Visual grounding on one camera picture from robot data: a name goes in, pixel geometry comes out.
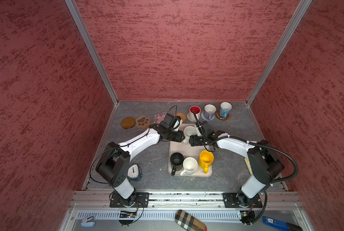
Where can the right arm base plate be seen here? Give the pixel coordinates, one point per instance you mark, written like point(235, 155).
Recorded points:
point(229, 200)

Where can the brown glossy round coaster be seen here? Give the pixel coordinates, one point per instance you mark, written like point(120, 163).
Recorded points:
point(217, 114)

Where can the blue mug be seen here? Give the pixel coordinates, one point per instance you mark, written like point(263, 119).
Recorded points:
point(225, 109)

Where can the red mug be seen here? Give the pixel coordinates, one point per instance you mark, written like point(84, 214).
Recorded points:
point(195, 110)

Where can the beige serving tray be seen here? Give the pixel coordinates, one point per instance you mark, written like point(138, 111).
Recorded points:
point(188, 151)

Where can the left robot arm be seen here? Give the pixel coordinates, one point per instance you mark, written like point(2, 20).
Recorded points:
point(115, 159)

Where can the small stapler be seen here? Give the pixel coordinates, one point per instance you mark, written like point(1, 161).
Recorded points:
point(88, 222)

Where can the teal alarm clock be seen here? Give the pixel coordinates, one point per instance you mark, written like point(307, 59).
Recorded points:
point(134, 173)

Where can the cream calculator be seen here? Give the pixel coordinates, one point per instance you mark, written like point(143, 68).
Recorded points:
point(247, 162)

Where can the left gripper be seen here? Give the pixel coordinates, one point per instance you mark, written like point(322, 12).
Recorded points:
point(179, 136)

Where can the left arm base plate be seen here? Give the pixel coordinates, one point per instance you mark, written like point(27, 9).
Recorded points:
point(136, 199)

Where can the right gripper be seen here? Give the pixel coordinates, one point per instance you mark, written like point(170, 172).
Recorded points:
point(194, 139)

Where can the plaid glasses case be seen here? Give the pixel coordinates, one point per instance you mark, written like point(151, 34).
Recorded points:
point(188, 222)

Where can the brown wicker round coaster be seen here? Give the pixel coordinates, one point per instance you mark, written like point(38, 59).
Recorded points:
point(182, 116)

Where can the pink flower coaster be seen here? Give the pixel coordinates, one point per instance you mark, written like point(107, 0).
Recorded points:
point(158, 118)

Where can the paw print coaster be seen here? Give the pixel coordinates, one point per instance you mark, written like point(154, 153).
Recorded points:
point(143, 122)

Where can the grey round coaster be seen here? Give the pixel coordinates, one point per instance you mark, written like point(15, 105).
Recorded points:
point(203, 117)

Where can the yellow mug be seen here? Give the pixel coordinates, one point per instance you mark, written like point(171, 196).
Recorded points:
point(206, 158)

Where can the white mug purple outside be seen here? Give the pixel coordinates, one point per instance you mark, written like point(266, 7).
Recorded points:
point(209, 112)

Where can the white mug front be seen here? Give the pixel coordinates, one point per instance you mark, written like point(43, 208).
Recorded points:
point(190, 166)

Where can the black mug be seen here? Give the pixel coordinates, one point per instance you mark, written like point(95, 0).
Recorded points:
point(176, 162)

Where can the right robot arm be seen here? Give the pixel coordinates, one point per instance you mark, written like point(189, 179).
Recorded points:
point(264, 161)

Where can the blue handled tool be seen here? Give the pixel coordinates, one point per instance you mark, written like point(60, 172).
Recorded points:
point(280, 225)

